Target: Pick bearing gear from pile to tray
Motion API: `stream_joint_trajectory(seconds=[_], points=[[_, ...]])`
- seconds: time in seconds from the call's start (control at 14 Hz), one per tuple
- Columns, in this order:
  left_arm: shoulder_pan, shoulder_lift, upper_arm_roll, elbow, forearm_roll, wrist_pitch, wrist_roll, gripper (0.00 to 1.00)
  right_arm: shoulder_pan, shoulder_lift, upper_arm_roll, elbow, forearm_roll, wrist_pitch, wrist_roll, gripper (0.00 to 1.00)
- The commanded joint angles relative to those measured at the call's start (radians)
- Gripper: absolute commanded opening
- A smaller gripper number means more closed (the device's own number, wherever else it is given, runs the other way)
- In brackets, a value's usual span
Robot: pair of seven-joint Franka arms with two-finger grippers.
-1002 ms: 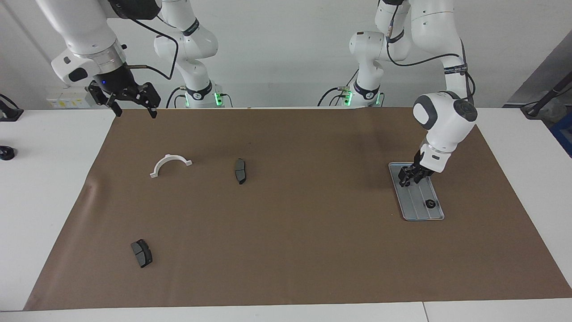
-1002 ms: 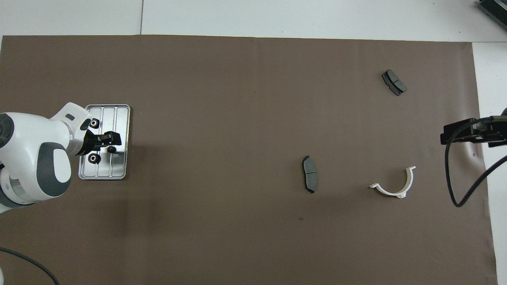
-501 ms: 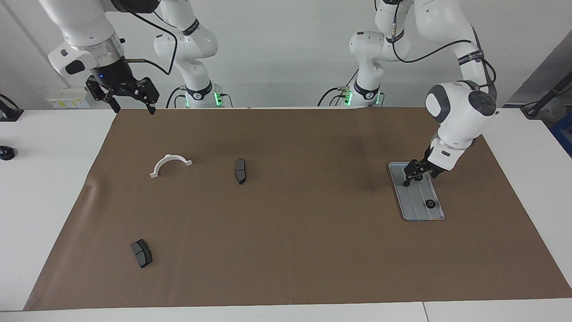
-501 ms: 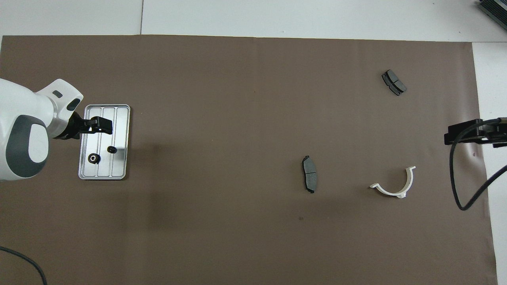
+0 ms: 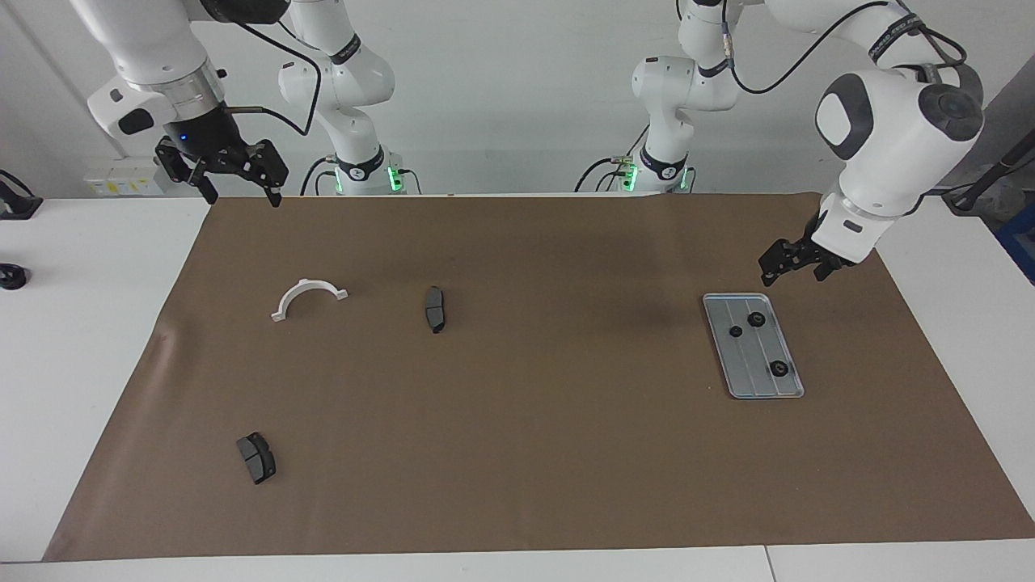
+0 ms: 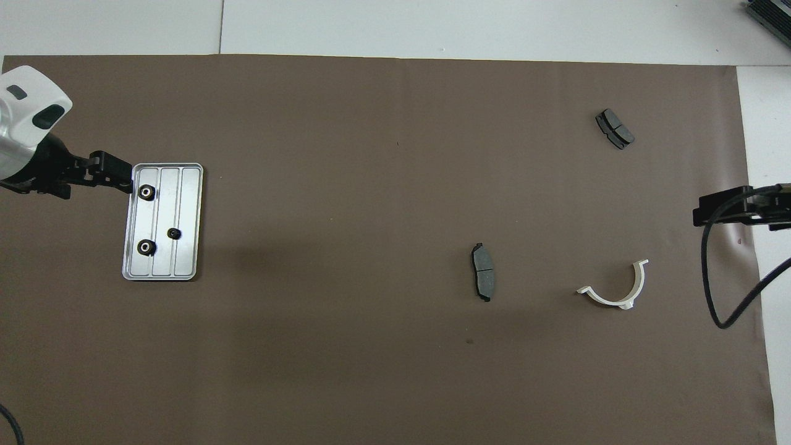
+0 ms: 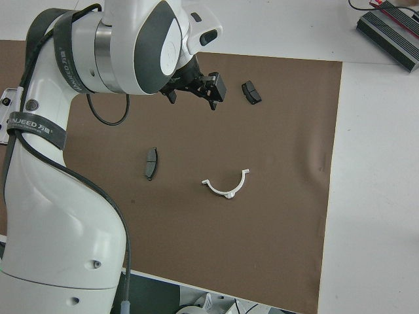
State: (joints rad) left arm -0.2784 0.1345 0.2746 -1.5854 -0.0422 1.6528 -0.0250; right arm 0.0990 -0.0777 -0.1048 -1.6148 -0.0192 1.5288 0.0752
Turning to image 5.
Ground silver ribbed metal tray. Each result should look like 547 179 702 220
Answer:
702 293 805 400

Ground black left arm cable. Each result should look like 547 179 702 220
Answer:
720 0 970 95

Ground white plastic half-ring clamp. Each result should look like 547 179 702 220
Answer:
271 278 349 323

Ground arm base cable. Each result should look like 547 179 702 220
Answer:
574 121 641 193
301 156 337 196

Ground white wall socket box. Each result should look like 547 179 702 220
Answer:
83 156 167 197

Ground black tripod stand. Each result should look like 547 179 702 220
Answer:
944 129 1035 213

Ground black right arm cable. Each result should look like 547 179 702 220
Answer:
218 0 323 137

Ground stacked dark grey brake pads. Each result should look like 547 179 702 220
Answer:
236 432 277 486

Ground left arm base cable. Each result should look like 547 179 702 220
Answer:
574 121 641 193

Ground white wall conduit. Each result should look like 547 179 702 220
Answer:
8 0 94 106

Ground brown paper table mat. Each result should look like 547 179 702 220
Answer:
42 192 1035 563

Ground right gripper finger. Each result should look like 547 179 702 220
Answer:
155 137 219 205
234 139 289 209

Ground blue crate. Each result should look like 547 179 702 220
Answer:
995 202 1035 284

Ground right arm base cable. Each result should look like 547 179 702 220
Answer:
301 156 337 196

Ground black clamp base with cable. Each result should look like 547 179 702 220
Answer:
0 170 43 221

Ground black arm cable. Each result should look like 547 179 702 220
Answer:
720 0 970 95
218 0 323 137

